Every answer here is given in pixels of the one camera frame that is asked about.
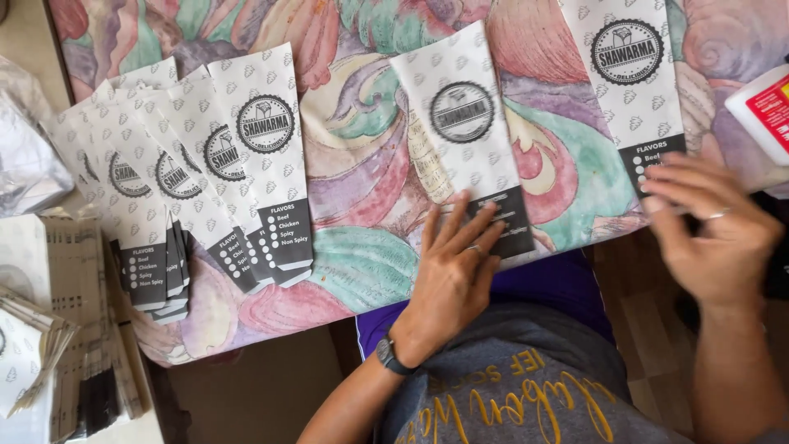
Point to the person's left hand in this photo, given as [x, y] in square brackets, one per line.
[447, 290]

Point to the person's right hand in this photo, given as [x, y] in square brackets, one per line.
[721, 246]

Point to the single printed paper sandwich bag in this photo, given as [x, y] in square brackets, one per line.
[625, 68]
[459, 117]

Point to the black wristwatch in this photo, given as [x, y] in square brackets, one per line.
[391, 356]

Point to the purple shorts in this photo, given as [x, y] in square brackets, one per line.
[555, 287]

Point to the grey shirt with yellow print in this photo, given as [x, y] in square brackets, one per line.
[524, 394]

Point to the white bottle with red label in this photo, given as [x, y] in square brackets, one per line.
[764, 117]

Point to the colourful floral tablecloth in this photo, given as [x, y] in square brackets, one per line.
[370, 172]

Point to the fanned row of paper bags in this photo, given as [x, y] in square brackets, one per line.
[185, 179]

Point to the bundle of folded black-edged sleeves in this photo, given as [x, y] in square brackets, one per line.
[92, 345]

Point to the stack of flat white sheets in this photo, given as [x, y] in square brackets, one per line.
[24, 351]

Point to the clear plastic bag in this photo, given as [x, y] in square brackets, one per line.
[28, 154]

